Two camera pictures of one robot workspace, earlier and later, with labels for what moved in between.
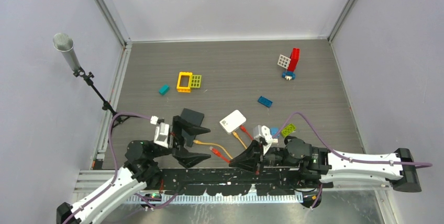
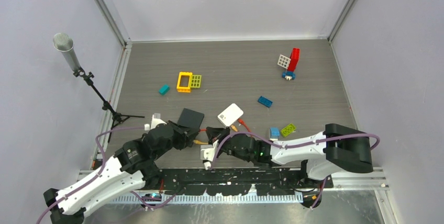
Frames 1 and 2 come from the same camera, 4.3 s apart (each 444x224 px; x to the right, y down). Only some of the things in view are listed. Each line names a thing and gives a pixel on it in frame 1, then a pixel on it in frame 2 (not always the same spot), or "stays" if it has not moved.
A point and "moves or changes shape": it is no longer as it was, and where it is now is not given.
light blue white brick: (273, 132) stays
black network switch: (193, 117) stays
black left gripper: (187, 158) to (186, 135)
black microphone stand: (80, 72) stays
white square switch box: (232, 121) moves or changes shape
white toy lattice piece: (284, 61) stays
